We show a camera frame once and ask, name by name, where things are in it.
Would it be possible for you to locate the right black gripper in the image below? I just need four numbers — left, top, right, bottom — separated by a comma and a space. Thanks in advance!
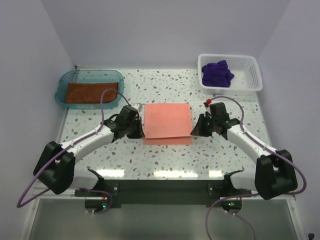
191, 113, 218, 138

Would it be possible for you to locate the pink towel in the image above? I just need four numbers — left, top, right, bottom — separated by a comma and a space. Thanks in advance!
143, 103, 192, 146

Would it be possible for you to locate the brown towel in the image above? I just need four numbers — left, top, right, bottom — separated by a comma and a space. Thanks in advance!
64, 81, 119, 105

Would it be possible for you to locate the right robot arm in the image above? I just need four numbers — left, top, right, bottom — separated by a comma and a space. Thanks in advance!
191, 101, 298, 200

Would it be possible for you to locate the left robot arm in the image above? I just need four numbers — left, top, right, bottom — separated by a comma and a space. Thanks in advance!
33, 103, 145, 197

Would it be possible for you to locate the purple towel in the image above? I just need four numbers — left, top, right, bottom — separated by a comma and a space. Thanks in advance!
201, 60, 235, 88

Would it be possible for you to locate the white plastic basket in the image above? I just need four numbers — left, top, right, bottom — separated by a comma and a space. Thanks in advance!
197, 53, 263, 96

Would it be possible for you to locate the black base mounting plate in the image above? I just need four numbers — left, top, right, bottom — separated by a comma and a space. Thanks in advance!
74, 179, 252, 210

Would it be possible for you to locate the blue transparent plastic tray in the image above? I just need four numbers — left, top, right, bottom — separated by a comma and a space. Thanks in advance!
54, 69, 125, 110

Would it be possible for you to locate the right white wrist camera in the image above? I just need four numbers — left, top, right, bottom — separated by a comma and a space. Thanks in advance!
203, 98, 212, 109

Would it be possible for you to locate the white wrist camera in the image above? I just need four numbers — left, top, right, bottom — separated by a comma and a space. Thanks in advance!
132, 103, 144, 113
203, 98, 212, 109

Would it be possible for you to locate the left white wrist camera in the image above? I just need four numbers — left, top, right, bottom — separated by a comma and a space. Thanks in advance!
132, 103, 144, 113

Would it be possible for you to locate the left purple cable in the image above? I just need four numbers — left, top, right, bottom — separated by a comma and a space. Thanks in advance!
16, 87, 137, 215

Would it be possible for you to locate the purple cable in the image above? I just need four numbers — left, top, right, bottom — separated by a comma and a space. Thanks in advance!
205, 95, 308, 240
16, 87, 137, 215

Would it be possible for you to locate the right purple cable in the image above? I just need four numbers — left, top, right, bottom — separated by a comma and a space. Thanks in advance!
205, 95, 308, 240

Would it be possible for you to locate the aluminium frame rail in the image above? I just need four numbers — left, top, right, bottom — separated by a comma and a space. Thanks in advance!
31, 178, 296, 201

